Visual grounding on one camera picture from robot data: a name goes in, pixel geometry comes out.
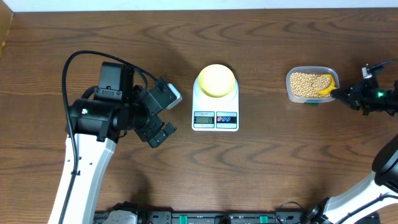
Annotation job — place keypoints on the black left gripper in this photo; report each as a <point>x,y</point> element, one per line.
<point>147,130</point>

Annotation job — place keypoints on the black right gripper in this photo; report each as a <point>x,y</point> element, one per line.
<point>358,94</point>

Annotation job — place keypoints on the yellow measuring scoop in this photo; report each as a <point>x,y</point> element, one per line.
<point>324,84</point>

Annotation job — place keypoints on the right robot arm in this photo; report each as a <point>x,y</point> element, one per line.
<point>379,188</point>

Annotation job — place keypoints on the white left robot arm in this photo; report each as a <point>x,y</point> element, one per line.
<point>99,119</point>

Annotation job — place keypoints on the white digital kitchen scale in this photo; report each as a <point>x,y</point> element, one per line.
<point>215,114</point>

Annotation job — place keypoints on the yellow plastic bowl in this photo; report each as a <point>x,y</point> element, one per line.
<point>216,80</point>

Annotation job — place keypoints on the clear plastic container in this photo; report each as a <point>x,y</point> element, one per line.
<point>315,70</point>

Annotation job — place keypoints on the soybeans in container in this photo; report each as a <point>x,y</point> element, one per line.
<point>302,85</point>

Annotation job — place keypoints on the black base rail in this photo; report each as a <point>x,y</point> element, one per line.
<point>131,213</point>

